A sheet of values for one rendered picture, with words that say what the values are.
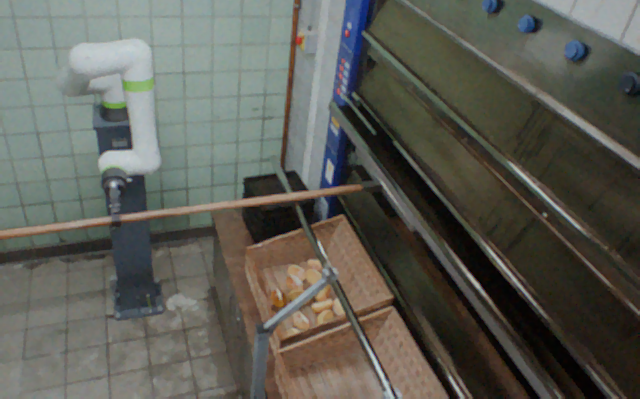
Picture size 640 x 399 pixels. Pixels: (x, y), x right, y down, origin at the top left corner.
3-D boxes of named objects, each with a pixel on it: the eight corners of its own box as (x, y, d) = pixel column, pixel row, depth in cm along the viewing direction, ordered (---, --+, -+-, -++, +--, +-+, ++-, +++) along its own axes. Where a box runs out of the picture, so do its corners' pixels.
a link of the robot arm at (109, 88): (90, 99, 237) (85, 58, 226) (126, 93, 245) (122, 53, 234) (98, 111, 229) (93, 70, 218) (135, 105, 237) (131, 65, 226)
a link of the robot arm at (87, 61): (50, 70, 223) (65, 40, 178) (90, 65, 232) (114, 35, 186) (58, 101, 225) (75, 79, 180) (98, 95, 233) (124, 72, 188)
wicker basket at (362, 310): (337, 255, 275) (345, 212, 259) (384, 342, 233) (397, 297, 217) (243, 270, 258) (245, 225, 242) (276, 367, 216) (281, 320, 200)
